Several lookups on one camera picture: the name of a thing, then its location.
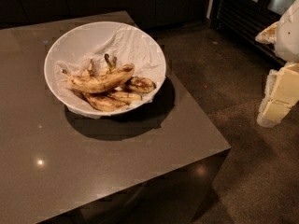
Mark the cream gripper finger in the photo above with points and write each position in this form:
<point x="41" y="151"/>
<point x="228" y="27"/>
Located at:
<point x="271" y="114"/>

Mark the white round bowl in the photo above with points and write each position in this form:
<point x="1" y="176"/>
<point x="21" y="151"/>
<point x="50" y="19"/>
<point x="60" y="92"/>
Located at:
<point x="81" y="41"/>

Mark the middle spotted banana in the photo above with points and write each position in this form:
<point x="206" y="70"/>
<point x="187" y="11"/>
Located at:
<point x="124" y="96"/>

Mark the short dark spotted banana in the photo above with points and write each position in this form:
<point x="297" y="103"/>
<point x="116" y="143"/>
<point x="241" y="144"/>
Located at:
<point x="139" y="84"/>

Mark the white paper liner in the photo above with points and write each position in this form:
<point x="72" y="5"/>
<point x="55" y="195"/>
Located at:
<point x="130" y="44"/>

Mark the dark grey table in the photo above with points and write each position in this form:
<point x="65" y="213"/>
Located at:
<point x="153" y="166"/>

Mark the dark slatted cabinet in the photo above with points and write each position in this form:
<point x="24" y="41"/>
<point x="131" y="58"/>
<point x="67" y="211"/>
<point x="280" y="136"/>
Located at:
<point x="247" y="18"/>

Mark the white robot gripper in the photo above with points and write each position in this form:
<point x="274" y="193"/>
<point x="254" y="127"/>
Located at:
<point x="289" y="36"/>

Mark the lower front brown banana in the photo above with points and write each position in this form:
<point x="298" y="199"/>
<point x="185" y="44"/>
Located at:
<point x="102" y="102"/>

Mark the spotted yellow banana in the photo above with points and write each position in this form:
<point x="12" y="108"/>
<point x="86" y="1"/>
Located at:
<point x="101" y="83"/>

